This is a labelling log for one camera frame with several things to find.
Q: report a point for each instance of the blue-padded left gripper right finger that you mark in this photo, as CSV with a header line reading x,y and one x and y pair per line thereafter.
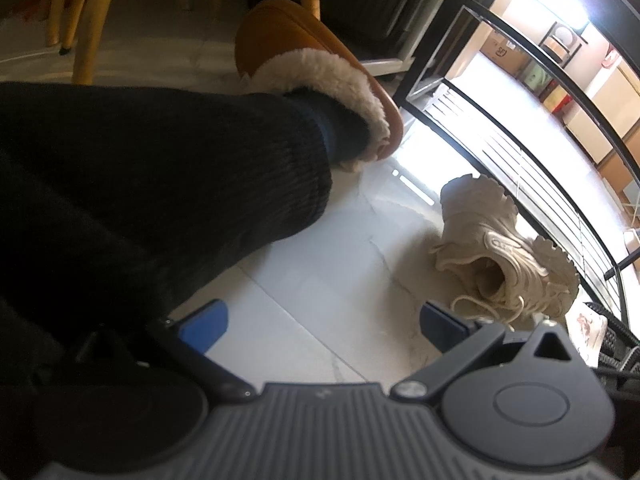
x,y
465,346

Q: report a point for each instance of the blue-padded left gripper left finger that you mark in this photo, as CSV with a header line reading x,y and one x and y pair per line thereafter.
x,y
192,337

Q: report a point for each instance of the beige chunky sneaker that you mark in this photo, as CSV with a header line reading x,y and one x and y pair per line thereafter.
x,y
514,279

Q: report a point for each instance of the cream floral slip-on shoe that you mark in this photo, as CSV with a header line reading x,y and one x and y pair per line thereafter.
x,y
587,330

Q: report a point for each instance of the black trousered leg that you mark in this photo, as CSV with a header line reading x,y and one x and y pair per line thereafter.
x,y
117,204

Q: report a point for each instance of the black metal shoe rack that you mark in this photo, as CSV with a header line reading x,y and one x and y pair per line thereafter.
x,y
558,136

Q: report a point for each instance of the cardboard box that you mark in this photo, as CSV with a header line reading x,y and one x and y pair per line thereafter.
x,y
504,53

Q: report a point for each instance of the brown fleece-lined slipper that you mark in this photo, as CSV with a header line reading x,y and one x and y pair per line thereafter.
x,y
280,47

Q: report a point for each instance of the white framed radiator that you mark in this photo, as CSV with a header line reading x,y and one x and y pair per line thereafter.
x,y
383,34

